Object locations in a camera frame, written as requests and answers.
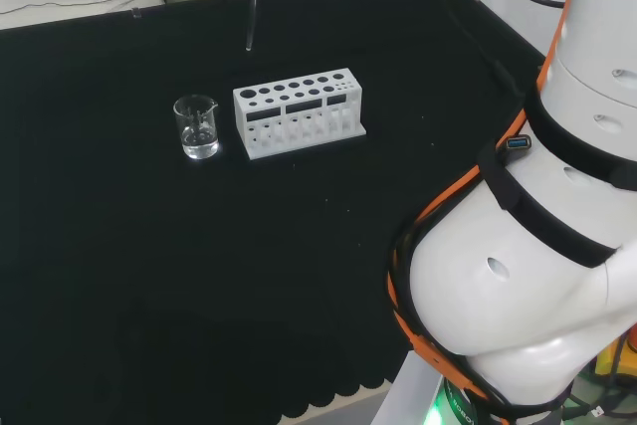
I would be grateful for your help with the clear glass rod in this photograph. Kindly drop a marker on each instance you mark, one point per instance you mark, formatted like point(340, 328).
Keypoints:
point(253, 7)

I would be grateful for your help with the white test tube rack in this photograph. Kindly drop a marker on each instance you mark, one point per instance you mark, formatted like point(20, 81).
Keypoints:
point(298, 116)

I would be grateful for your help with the clear cloth clip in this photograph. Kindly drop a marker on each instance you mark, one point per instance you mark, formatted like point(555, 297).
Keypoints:
point(136, 13)

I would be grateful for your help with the clear glass beaker with water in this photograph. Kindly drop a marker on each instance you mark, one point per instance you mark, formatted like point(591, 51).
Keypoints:
point(198, 139)

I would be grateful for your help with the black bench cloth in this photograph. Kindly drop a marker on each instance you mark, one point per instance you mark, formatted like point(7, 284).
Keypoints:
point(174, 246)

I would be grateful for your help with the blue usb plug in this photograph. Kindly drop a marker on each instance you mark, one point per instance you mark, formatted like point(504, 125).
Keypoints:
point(519, 142)

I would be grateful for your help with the yellow stop button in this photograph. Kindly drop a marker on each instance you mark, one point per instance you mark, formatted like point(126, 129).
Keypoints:
point(609, 358)

